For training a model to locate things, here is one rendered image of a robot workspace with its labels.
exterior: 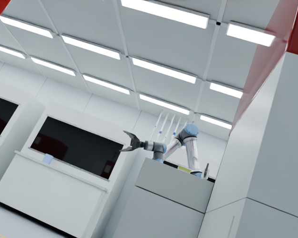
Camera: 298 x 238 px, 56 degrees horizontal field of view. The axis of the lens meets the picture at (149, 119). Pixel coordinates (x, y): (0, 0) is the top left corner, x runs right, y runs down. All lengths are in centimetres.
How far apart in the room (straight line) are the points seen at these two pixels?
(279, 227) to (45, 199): 442
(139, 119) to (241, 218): 546
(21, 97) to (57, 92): 111
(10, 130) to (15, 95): 71
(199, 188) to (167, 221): 21
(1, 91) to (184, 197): 523
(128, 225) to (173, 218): 20
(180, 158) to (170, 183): 350
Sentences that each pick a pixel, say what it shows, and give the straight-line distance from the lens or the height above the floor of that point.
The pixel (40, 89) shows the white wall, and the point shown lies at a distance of 696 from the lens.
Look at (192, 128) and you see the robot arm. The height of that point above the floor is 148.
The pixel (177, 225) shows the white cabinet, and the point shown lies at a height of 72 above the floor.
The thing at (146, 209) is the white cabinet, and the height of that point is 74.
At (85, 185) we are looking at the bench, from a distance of 470.
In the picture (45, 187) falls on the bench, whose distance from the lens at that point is 491.
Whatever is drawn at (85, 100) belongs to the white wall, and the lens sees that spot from 645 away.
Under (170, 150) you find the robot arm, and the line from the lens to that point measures 228.
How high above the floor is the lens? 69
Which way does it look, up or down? 19 degrees up
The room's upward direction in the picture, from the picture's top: 23 degrees clockwise
